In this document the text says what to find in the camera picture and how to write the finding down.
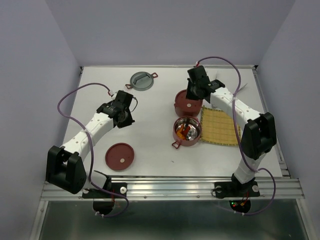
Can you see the grey lid with red clips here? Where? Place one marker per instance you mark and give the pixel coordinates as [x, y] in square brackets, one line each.
[141, 81]

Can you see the red steel lunch bowl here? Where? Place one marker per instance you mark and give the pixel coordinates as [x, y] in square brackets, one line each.
[187, 112]

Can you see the orange toy chicken wing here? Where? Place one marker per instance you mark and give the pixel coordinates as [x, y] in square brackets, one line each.
[182, 134]

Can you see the red steel bowl with clips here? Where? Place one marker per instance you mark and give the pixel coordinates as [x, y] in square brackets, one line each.
[193, 135]

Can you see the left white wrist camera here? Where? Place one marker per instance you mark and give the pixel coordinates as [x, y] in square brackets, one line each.
[113, 96]

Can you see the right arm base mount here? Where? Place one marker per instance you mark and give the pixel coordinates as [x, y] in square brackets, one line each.
[239, 194]

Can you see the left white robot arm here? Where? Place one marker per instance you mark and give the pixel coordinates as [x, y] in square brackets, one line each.
[65, 164]

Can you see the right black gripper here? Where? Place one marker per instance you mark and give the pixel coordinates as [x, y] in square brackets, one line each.
[189, 95]

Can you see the red toy drumstick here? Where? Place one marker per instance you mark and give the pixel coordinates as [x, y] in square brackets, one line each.
[187, 128]

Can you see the yellow bamboo mat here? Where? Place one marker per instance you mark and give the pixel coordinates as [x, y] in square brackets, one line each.
[217, 127]

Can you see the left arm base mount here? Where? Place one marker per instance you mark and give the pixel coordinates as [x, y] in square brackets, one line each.
[111, 204]

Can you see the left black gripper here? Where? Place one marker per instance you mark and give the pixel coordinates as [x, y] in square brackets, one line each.
[128, 122]

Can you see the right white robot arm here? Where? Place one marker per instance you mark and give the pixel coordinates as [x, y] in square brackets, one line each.
[258, 129]

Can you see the aluminium front rail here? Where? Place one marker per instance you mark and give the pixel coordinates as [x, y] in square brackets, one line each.
[180, 189]

